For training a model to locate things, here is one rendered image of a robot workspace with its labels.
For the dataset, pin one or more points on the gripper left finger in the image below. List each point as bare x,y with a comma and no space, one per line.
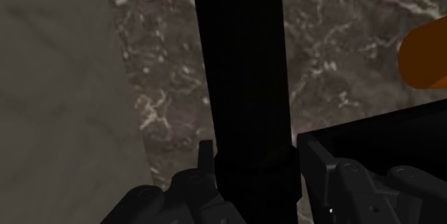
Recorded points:
188,188

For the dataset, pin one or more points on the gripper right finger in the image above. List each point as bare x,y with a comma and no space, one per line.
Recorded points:
356,188

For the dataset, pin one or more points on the tall black cylinder bottle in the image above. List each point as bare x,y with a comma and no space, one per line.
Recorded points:
248,87

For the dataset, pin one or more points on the orange rounded object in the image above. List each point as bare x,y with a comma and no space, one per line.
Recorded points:
424,57

